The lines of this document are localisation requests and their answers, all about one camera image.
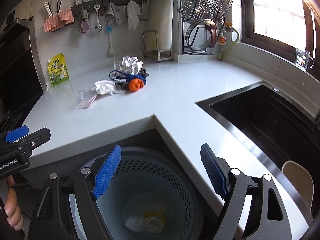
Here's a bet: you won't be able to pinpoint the clear plastic wrap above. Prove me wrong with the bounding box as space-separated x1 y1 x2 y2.
125 215 166 234

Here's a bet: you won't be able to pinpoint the white tissue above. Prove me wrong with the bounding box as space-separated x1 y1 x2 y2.
90 80 123 95

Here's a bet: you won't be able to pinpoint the orange round toy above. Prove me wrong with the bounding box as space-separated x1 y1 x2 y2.
128 78 144 92

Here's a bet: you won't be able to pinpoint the white paper ball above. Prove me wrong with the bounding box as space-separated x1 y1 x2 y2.
121 56 143 75

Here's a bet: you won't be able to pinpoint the black kitchen sink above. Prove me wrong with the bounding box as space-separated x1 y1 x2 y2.
197 81 319 219

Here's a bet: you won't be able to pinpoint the grey perforated trash bin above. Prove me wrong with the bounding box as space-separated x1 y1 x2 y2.
68 146 218 240

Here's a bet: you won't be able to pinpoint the person's left hand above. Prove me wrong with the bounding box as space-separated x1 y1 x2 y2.
4 176 23 231

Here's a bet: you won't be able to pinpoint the beige chair back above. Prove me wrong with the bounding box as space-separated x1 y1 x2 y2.
281 160 314 211

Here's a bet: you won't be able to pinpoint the yellow green refill pouch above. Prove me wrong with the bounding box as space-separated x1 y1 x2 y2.
48 53 69 87

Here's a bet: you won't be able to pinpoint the pink wavy sponge cloth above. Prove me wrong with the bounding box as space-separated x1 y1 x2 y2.
43 8 74 32

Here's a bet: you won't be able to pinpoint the purple grey scrub cloth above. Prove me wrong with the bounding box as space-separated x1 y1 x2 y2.
76 9 90 35

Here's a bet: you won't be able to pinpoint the white chopsticks bundle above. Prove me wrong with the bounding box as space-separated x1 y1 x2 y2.
43 2 53 17

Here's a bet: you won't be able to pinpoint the metal ladle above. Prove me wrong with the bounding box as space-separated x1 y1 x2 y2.
94 4 103 32

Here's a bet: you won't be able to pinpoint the blue white bottle brush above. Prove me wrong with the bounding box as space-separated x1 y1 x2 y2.
106 25 115 56

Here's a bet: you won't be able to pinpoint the dark cloth scrap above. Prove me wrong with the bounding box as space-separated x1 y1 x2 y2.
139 68 150 79

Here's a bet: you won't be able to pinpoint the grey hanging cloth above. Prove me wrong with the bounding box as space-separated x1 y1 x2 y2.
105 3 127 25

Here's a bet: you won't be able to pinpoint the glass mug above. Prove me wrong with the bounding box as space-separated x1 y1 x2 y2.
295 48 314 72

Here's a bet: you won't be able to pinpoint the metal cutting board stand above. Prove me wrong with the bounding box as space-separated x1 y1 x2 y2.
142 29 173 63

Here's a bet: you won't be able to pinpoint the white hanging cloth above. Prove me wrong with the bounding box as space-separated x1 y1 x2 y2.
127 1 141 30

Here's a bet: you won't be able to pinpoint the black lid rack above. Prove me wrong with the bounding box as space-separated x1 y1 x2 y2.
183 16 225 55

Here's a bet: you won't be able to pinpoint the blue strap with clip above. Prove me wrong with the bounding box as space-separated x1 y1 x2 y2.
108 69 148 86

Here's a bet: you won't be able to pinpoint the yellow-green gas hose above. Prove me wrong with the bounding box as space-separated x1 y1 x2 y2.
217 27 241 61

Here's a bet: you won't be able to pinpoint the black wall hook rail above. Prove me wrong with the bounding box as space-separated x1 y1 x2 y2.
71 0 148 15

